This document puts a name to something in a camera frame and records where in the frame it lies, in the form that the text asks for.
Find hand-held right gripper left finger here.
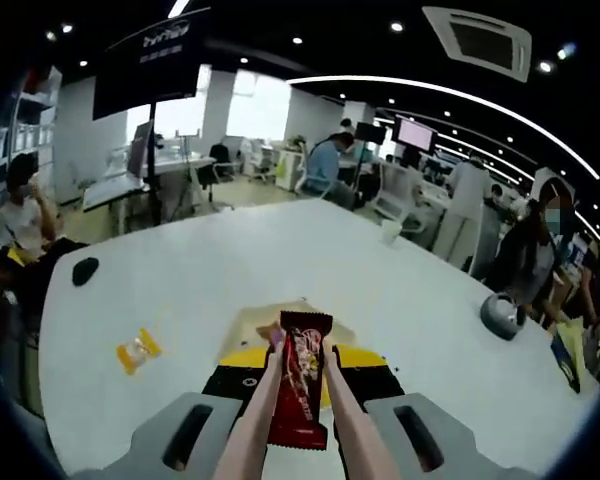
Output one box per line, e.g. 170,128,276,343
71,344,272,480

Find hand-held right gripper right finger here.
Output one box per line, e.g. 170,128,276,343
334,343,531,480

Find beige food tongs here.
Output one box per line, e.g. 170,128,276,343
212,343,402,480

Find beige hexagonal container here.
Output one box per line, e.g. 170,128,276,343
219,297,357,372

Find dark red food bar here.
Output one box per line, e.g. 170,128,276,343
266,310,334,451

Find yellow food packet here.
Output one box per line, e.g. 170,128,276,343
115,327,164,377

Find grey VR headset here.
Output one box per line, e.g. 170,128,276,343
480,291,527,342

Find white paper cup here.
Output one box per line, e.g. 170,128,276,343
380,220,402,247

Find black computer mouse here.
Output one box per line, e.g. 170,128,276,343
71,256,101,288

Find yellow and blue cloth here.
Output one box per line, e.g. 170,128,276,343
549,318,590,395

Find white low cabinet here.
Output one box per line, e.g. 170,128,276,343
278,147,310,192

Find white office desk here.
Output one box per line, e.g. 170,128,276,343
81,154,217,214

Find black banner stand pole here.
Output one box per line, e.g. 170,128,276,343
146,102,162,227

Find dark computer monitor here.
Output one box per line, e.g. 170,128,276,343
126,118,156,180

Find bright display screen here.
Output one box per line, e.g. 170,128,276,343
392,114,438,153

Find small black monitor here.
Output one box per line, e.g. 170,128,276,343
354,120,388,145

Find white storage shelf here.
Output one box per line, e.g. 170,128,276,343
0,64,65,174

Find black display banner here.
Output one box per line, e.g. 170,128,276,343
92,5,212,122

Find ceiling air conditioner vent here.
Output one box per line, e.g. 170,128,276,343
421,5,534,85

